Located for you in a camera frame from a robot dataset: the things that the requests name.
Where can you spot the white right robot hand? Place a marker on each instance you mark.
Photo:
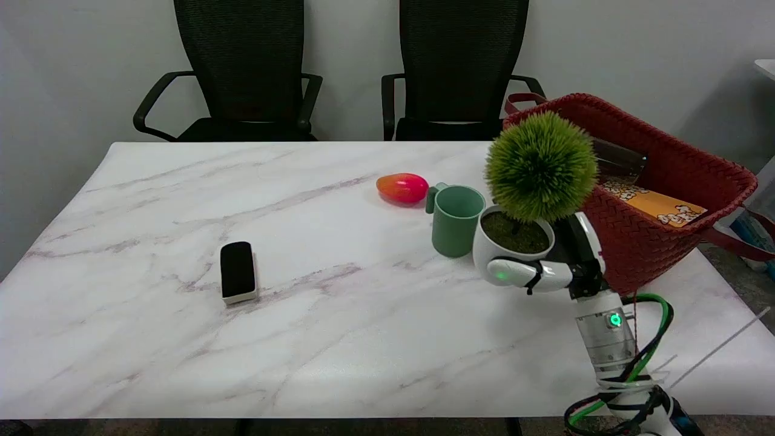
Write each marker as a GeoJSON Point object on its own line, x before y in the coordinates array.
{"type": "Point", "coordinates": [566, 266]}

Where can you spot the green ball plant white pot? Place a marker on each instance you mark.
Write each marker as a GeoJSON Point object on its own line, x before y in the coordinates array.
{"type": "Point", "coordinates": [533, 181]}

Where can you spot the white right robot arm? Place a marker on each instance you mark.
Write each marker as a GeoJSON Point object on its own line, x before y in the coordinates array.
{"type": "Point", "coordinates": [611, 345]}

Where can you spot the brown woven storage basket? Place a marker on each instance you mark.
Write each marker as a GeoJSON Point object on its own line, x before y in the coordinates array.
{"type": "Point", "coordinates": [660, 200]}

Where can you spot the yellow popcorn box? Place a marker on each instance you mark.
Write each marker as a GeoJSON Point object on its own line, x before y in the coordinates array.
{"type": "Point", "coordinates": [657, 203]}

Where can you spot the green mug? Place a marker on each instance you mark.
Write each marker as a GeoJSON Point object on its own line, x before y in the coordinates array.
{"type": "Point", "coordinates": [455, 219]}

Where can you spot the black folded tool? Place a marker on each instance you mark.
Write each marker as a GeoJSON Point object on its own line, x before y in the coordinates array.
{"type": "Point", "coordinates": [620, 158]}

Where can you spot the white thin rod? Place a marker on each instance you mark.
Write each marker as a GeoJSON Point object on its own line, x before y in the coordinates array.
{"type": "Point", "coordinates": [720, 348]}

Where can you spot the red orange mango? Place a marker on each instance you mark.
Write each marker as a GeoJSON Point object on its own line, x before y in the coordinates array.
{"type": "Point", "coordinates": [402, 187]}

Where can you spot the black mesh office chair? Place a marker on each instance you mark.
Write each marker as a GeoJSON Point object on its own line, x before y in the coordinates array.
{"type": "Point", "coordinates": [460, 66]}
{"type": "Point", "coordinates": [233, 66]}

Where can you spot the white table corner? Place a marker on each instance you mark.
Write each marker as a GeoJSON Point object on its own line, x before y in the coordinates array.
{"type": "Point", "coordinates": [766, 68]}

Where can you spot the black whiteboard eraser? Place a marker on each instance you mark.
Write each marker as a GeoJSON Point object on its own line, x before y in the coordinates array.
{"type": "Point", "coordinates": [237, 272]}

